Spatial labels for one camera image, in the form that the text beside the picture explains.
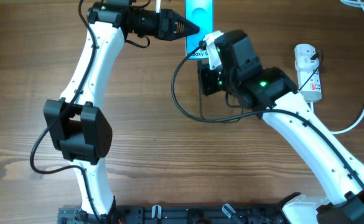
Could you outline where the smartphone with cyan screen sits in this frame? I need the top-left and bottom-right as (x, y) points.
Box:
(185, 0), (214, 54)

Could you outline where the white power strip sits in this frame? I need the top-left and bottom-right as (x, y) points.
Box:
(294, 44), (322, 103)

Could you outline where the black USB charging cable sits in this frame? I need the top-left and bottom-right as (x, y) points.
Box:
(197, 49), (324, 123)

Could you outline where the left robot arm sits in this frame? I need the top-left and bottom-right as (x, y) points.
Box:
(44, 1), (200, 223)

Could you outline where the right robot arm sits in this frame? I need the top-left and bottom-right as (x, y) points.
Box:
(200, 30), (364, 223)

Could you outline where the white charger plug adapter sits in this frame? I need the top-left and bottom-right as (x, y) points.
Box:
(295, 55), (319, 72)

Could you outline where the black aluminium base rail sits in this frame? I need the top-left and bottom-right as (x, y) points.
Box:
(57, 203), (288, 224)

